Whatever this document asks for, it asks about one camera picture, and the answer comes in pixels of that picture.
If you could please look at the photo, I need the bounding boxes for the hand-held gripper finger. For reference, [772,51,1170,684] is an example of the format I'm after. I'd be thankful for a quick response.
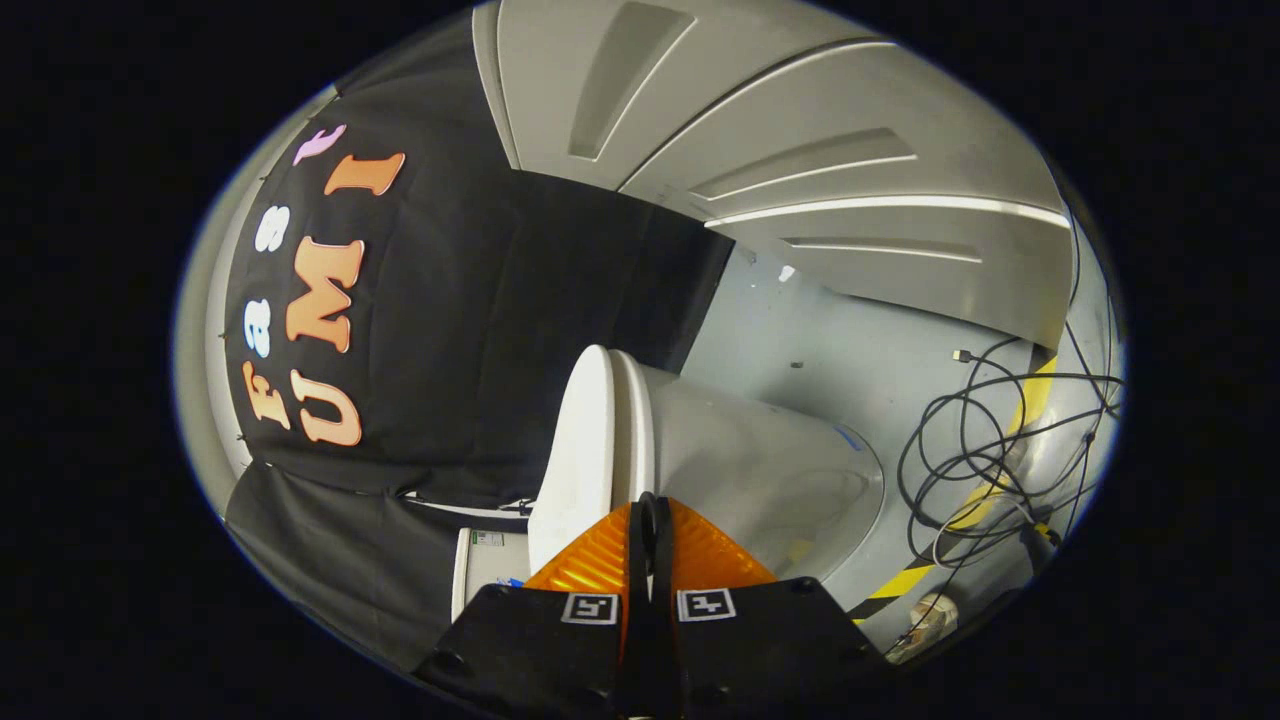
[650,494,897,717]
[415,494,652,717]

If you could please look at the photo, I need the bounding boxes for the black backdrop cloth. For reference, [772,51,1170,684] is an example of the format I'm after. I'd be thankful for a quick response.
[205,10,737,673]

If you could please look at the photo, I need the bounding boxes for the pale crumpled object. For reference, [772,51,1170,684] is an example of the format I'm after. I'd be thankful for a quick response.
[885,594,961,663]

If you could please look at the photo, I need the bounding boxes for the yellow black floor tape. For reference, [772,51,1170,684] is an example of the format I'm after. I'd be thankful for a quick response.
[850,355,1059,623]

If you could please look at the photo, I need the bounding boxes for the tangled black cables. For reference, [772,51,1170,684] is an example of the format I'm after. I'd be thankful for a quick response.
[897,335,1127,593]

